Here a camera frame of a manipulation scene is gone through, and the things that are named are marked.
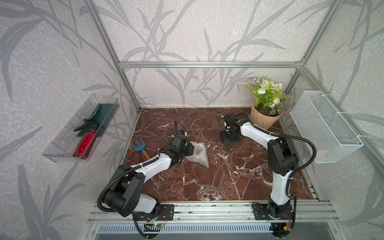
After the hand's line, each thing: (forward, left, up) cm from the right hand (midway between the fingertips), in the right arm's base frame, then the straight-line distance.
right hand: (225, 137), depth 97 cm
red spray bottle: (-21, +62, +31) cm, 72 cm away
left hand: (-8, +21, +2) cm, 22 cm away
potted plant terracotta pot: (+18, -30, +9) cm, 36 cm away
